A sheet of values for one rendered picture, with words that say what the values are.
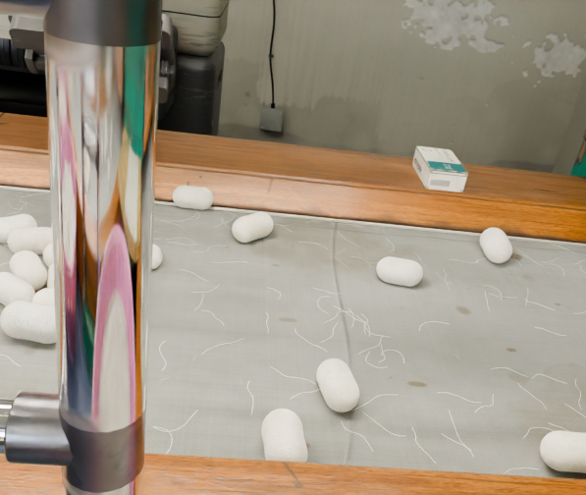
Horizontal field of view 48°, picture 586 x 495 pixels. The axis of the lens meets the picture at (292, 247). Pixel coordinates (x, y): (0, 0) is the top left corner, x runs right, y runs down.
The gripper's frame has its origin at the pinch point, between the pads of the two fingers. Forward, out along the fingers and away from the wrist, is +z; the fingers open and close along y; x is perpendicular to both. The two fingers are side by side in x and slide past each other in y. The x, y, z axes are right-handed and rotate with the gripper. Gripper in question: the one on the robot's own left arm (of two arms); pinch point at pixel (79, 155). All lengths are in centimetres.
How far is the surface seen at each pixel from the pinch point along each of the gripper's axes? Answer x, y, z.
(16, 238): 4.2, -4.1, 4.4
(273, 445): -7.4, 12.6, 17.7
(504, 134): 170, 112, -114
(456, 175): 11.6, 29.6, -7.5
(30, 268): 1.3, -2.0, 7.4
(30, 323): -2.1, -0.4, 11.6
